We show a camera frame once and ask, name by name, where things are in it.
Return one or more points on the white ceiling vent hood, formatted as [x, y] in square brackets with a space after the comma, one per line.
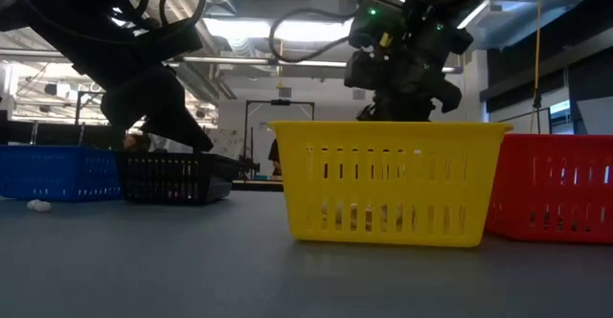
[522, 21]

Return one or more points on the black tripod stand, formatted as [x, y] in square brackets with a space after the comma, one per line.
[537, 100]

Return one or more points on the yellow plastic basket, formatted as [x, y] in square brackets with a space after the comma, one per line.
[383, 191]

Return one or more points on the black plastic basket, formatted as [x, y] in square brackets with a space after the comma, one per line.
[215, 174]

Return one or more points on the grey wall board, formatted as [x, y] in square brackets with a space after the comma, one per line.
[596, 117]

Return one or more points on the blue plastic basket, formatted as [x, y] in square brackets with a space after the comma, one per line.
[48, 174]

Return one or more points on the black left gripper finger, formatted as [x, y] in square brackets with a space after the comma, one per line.
[182, 133]

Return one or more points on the red plastic basket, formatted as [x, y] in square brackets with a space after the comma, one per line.
[551, 193]

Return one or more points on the black background robot arm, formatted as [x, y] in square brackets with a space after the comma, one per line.
[249, 167]

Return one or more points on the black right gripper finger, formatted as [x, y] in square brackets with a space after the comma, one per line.
[388, 109]
[419, 109]

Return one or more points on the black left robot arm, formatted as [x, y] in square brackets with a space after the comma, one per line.
[72, 30]

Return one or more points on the white plastic bone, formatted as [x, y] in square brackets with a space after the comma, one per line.
[42, 207]

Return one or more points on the grey ceiling unit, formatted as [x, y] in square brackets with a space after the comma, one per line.
[330, 2]

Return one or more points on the long ceiling light strip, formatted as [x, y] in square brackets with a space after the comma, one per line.
[225, 60]

